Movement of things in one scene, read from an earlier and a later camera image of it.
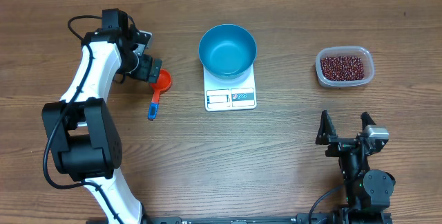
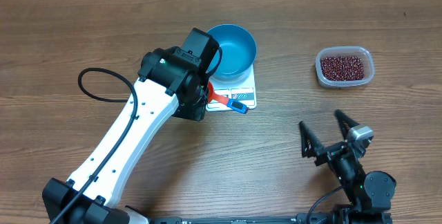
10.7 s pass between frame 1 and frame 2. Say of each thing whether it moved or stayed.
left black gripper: moved
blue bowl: stayed
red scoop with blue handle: moved
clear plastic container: stayed
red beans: stayed
